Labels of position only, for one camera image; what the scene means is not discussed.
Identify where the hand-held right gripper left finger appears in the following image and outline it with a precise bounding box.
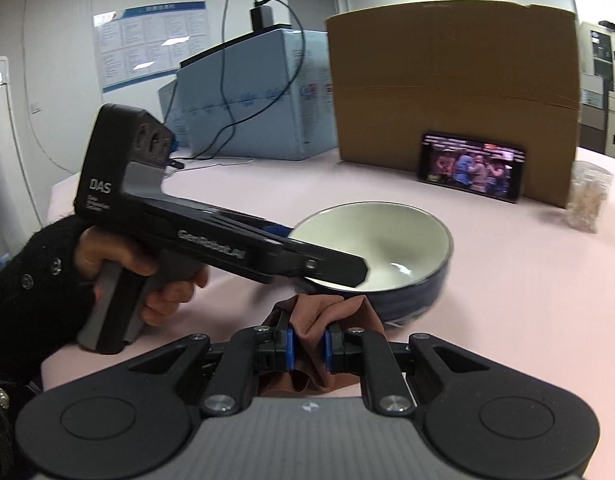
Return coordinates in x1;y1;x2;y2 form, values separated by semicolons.
128;324;295;417

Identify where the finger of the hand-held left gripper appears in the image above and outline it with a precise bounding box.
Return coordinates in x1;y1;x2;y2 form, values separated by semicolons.
213;211;294;243
278;240;371;288

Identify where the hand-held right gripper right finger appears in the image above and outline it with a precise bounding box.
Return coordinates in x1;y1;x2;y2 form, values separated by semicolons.
323;324;489;417

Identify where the brown cloth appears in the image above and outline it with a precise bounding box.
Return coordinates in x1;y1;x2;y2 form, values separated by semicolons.
260;294;385;396

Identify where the dark blue ceramic bowl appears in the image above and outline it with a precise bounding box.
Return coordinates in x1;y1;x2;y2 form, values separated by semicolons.
287;201;454;328

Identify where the person's left hand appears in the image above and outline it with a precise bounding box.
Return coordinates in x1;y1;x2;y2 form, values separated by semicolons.
73;226;209;329

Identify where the white air conditioner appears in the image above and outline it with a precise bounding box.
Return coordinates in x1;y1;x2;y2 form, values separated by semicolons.
0;55;43;271

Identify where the light blue wrapped package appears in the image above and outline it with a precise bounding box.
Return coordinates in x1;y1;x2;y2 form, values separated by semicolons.
157;27;338;161

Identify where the black smartphone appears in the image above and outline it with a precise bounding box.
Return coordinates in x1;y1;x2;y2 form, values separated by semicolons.
416;131;528;204

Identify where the black charger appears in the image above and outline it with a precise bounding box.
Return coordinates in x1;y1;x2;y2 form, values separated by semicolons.
250;5;274;31

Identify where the large brown cardboard box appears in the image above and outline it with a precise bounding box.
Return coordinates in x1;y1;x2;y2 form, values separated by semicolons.
325;0;582;209

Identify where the clear cotton swab jar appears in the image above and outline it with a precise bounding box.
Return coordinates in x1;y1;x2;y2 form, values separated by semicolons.
567;160;614;233

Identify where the beige filing cabinet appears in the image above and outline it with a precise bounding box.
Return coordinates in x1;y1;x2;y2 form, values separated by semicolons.
577;20;615;163

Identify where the white cable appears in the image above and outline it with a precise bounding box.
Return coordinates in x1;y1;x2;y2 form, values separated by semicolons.
174;157;255;173

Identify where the blue and white wall poster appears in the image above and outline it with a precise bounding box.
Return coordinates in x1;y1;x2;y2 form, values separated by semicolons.
92;1;208;93

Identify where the black cable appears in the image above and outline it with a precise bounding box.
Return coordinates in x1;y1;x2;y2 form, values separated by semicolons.
207;0;304;151
164;0;262;168

